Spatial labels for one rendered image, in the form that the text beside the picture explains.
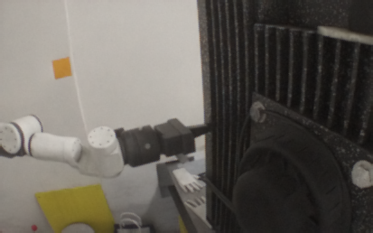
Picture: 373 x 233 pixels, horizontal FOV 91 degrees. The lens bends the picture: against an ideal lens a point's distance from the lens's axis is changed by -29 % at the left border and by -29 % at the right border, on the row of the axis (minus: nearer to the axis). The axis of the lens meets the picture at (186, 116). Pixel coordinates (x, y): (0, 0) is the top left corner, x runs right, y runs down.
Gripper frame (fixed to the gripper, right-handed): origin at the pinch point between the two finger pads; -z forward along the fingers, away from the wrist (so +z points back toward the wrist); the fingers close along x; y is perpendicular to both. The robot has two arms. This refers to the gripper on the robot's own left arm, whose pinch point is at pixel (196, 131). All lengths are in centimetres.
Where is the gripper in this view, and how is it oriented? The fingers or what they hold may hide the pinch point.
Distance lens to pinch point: 62.2
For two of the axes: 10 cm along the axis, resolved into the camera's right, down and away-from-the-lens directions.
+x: -4.2, -3.5, 8.4
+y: 0.7, 9.1, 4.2
